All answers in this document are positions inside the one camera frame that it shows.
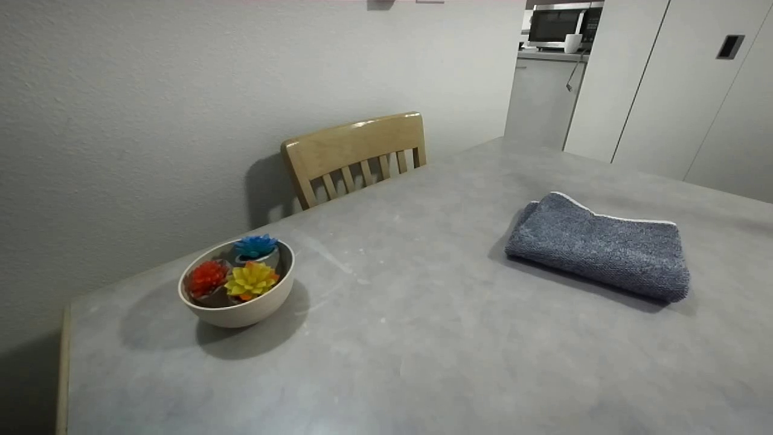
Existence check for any microwave oven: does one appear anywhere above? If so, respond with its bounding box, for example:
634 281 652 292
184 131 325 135
528 3 604 54

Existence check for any cream ceramic bowl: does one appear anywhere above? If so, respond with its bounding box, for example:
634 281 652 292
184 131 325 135
179 237 296 328

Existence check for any red toy flower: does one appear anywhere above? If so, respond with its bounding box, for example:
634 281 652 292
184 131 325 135
187 261 228 296

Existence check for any yellow toy flower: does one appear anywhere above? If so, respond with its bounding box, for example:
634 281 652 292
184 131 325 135
226 261 280 302

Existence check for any gray towel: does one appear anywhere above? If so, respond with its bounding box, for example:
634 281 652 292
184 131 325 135
506 190 692 302

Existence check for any light wooden chair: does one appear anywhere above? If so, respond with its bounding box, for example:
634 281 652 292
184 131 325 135
284 112 426 208

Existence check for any blue toy flower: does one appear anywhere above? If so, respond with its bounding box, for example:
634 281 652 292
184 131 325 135
234 235 278 261

